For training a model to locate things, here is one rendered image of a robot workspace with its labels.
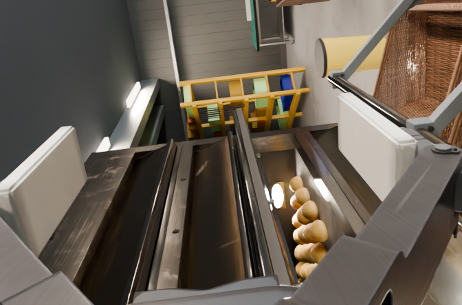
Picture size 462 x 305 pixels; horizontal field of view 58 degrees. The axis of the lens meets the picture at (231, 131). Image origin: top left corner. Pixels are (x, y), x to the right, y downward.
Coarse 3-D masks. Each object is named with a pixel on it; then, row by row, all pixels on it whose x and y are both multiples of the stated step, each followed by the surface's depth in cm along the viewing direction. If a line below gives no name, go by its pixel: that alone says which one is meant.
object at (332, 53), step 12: (348, 36) 369; (360, 36) 366; (324, 48) 356; (336, 48) 357; (348, 48) 357; (324, 60) 356; (336, 60) 358; (348, 60) 359; (372, 60) 361; (324, 72) 363
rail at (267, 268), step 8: (232, 112) 177; (240, 128) 155; (240, 136) 146; (240, 144) 138; (240, 152) 132; (248, 168) 118; (248, 176) 114; (248, 184) 109; (248, 192) 105; (256, 200) 100; (256, 208) 96; (256, 216) 93; (256, 224) 90; (256, 232) 87; (264, 232) 87; (256, 240) 84; (264, 240) 83; (264, 248) 81; (264, 256) 79; (264, 264) 76; (264, 272) 74; (272, 272) 74
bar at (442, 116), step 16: (400, 0) 110; (416, 0) 110; (400, 16) 110; (384, 32) 111; (368, 48) 112; (352, 64) 113; (336, 80) 110; (368, 96) 90; (448, 96) 69; (384, 112) 80; (448, 112) 68; (416, 128) 68; (432, 128) 68; (448, 144) 60
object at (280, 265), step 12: (240, 108) 180; (240, 120) 163; (252, 144) 153; (252, 156) 126; (252, 168) 117; (252, 180) 111; (264, 180) 150; (264, 192) 102; (264, 204) 97; (264, 216) 92; (264, 228) 88; (276, 228) 96; (276, 240) 82; (276, 252) 79; (276, 264) 75; (288, 264) 93; (288, 276) 72
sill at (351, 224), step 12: (300, 144) 171; (300, 156) 174; (312, 156) 158; (312, 168) 152; (324, 168) 146; (324, 180) 138; (324, 192) 136; (336, 192) 129; (336, 204) 123; (348, 204) 121; (336, 216) 124; (348, 216) 115; (348, 228) 113; (360, 228) 109
